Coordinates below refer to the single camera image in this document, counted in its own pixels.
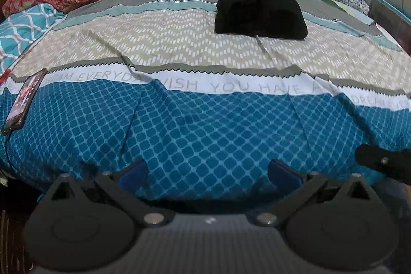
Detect black pants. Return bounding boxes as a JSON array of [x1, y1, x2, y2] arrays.
[[214, 0, 308, 40]]

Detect smartphone with red screen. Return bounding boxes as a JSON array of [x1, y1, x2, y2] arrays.
[[2, 68, 47, 135]]

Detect clear bin with teal lid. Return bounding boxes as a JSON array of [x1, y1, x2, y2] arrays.
[[369, 0, 410, 55]]

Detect patterned bedsheet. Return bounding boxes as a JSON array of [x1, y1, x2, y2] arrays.
[[1, 0, 410, 200]]

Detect teal white patterned pillow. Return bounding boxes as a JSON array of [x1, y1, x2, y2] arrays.
[[0, 3, 66, 74]]

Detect black phone cable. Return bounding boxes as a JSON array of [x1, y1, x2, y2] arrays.
[[0, 131, 20, 188]]

